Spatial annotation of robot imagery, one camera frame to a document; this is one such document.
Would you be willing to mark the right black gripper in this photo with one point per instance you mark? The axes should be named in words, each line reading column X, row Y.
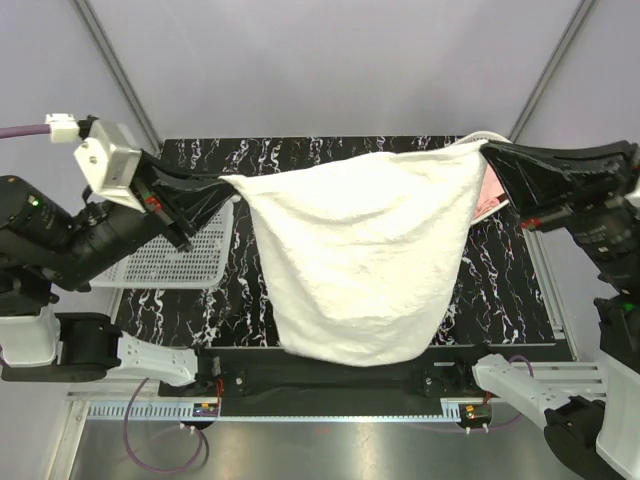
column 600, row 174

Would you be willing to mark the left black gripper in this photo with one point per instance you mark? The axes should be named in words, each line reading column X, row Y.
column 193, row 203

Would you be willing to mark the pink towel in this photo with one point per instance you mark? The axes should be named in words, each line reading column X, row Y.
column 492, row 197

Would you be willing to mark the white towel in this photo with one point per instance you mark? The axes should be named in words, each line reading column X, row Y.
column 360, row 256

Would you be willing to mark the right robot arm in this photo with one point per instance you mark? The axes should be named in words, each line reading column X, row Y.
column 594, row 438

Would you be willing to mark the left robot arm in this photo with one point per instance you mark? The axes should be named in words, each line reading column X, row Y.
column 43, row 246

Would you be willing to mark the right white plastic basket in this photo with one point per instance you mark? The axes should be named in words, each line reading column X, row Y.
column 481, row 136

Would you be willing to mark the white plastic basket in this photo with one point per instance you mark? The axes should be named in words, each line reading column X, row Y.
column 159, row 265
column 481, row 136

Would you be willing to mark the left white plastic basket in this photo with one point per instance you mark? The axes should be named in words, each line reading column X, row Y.
column 159, row 265

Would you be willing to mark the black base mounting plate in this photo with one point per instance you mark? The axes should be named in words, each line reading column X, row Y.
column 242, row 372

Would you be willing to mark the left small circuit board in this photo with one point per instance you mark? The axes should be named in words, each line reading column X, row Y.
column 206, row 410

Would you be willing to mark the small circuit board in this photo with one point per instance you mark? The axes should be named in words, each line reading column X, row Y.
column 206, row 410
column 477, row 411

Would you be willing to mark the right small circuit board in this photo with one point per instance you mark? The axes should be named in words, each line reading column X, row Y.
column 477, row 411

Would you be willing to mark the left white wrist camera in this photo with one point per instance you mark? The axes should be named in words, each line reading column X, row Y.
column 108, row 158

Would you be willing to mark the left aluminium frame post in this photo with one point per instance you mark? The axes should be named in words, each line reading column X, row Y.
column 97, row 33

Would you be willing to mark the aluminium frame post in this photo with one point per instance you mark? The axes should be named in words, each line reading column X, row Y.
column 573, row 28
column 97, row 33

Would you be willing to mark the right aluminium frame post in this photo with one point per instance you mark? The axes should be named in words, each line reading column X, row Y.
column 573, row 28

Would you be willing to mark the white slotted cable duct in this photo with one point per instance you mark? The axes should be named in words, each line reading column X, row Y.
column 164, row 411

